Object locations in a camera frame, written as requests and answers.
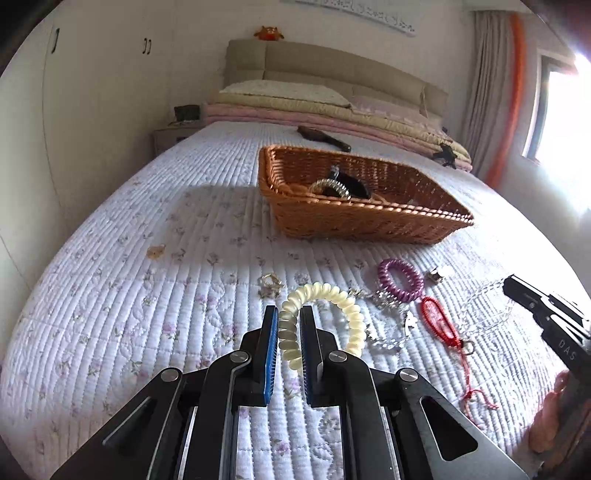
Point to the orange plush toy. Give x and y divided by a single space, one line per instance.
268 33

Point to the pink pillow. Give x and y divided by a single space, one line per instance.
388 106

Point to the small black object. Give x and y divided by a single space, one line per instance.
446 155

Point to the beige nightstand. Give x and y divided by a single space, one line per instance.
173 137

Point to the small silver clip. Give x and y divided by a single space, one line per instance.
436 275

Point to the window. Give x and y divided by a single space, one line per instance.
554 106

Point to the dark wooden hairbrush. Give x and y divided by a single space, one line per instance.
323 136

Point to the person's right hand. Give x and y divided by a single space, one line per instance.
547 410

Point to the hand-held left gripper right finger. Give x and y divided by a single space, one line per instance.
306 357

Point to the beige padded headboard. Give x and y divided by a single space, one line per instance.
332 64

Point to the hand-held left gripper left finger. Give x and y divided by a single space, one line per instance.
270 355

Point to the folded cream blanket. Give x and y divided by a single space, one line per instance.
295 107

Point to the floral quilted bedspread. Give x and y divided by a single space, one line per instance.
138 300

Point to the black hair accessory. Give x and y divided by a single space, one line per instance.
353 184

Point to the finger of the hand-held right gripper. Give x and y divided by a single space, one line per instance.
565 314
524 290

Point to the small gold brooch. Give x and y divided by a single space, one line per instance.
270 282

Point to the brown wicker basket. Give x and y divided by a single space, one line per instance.
369 221

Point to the folded pink blanket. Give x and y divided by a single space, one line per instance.
258 117

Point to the beige curtain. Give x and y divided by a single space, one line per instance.
485 87

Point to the white wall banner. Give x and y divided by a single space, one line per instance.
369 11

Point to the white floral pillow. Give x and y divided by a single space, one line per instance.
286 90

